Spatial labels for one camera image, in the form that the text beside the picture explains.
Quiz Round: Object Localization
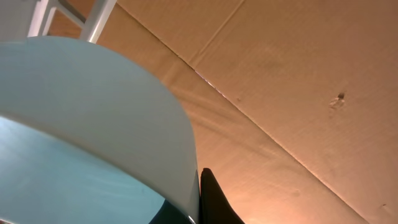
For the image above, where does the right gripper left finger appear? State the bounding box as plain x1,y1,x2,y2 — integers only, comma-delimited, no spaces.
149,200,191,224

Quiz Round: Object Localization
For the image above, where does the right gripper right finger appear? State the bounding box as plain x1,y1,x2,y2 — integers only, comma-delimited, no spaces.
200,168,244,224

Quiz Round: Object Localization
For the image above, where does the light blue bowl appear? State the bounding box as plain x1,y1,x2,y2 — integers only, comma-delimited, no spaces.
1,36,200,223

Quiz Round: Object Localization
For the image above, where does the grey dishwasher rack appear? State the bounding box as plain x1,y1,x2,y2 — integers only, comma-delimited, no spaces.
1,0,116,43

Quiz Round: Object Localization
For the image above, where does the brown cardboard sheet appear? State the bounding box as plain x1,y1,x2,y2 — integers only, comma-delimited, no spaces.
48,0,398,224

